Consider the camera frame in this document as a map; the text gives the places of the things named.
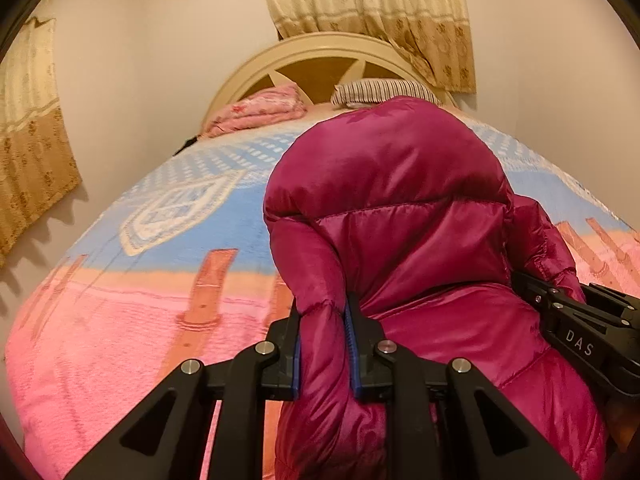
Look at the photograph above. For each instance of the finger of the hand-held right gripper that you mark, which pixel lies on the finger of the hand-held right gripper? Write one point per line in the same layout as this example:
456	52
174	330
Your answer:
537	292
617	305

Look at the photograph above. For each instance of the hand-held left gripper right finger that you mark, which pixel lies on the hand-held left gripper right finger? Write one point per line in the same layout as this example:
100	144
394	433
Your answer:
354	355

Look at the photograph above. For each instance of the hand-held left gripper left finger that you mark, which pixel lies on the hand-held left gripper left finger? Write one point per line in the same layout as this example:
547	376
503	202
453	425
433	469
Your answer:
298	355

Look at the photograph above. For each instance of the magenta puffer jacket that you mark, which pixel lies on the magenta puffer jacket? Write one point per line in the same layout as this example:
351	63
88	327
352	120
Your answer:
400	185

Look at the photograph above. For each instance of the pink and blue printed blanket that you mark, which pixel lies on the pink and blue printed blanket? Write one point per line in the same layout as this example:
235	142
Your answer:
125	335

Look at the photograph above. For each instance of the folded pink floral quilt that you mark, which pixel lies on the folded pink floral quilt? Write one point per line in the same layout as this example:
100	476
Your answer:
255	110

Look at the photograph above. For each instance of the grey striped pillow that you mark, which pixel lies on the grey striped pillow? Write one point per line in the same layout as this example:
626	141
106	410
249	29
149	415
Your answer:
370	90

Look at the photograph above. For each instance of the cream arched bed headboard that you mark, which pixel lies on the cream arched bed headboard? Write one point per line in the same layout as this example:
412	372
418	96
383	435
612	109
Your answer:
280	55

